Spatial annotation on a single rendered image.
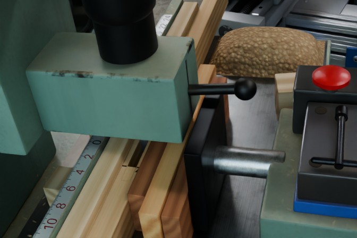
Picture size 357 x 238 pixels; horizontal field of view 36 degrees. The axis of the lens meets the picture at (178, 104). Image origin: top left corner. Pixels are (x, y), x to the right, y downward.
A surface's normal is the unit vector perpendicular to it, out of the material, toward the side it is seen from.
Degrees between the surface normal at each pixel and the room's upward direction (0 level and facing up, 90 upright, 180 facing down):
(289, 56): 38
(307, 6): 0
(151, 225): 90
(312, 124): 0
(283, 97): 90
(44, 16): 90
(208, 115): 0
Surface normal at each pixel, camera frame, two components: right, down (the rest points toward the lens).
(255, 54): -0.28, -0.19
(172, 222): -0.26, 0.60
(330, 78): -0.16, -0.69
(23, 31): 0.96, 0.07
